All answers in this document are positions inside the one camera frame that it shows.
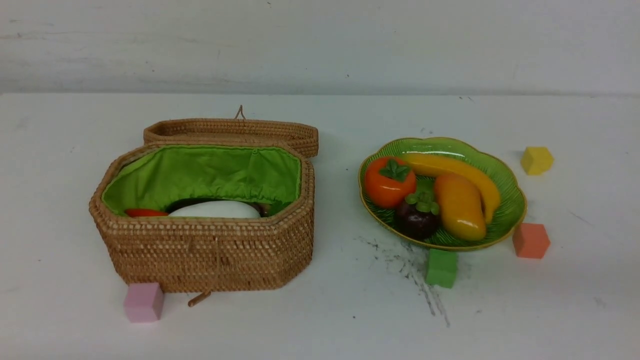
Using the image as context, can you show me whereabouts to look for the purple toy eggplant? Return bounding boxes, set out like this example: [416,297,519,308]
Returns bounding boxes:
[165,197,270,218]

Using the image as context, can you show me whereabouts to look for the orange toy persimmon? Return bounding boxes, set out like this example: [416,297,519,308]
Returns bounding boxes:
[363,156,418,209]

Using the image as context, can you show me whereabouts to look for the white toy radish with leaves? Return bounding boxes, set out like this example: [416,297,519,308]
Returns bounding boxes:
[166,200,262,219]

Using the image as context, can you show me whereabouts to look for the dark purple toy mangosteen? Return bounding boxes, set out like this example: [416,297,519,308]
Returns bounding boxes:
[394,190,442,242]

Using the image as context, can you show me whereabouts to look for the yellow toy banana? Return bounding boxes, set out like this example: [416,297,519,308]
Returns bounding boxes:
[400,152,502,224]

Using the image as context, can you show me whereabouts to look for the yellow orange toy mango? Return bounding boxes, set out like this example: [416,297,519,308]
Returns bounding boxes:
[433,173,487,242]

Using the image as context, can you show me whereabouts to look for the orange toy carrot with leaves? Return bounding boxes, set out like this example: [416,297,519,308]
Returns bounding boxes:
[125,208,169,218]

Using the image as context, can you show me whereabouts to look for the woven wicker basket lid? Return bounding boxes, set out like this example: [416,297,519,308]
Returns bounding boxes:
[142,106,320,158]

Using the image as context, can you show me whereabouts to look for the woven wicker basket green lining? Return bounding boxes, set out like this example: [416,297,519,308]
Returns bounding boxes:
[89,141,316,297]

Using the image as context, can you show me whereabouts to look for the green foam cube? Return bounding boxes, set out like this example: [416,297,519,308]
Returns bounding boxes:
[425,248,458,289]

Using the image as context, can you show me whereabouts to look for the green ribbed glass plate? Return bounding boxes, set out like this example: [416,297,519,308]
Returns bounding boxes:
[358,137,528,252]

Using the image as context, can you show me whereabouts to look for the pink foam cube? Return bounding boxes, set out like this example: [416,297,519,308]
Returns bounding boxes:
[123,282,164,324]

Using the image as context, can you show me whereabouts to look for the yellow foam cube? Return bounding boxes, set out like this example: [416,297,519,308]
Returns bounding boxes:
[520,146,554,176]

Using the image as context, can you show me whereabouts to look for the orange foam cube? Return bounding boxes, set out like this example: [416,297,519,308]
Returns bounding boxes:
[512,223,551,260]

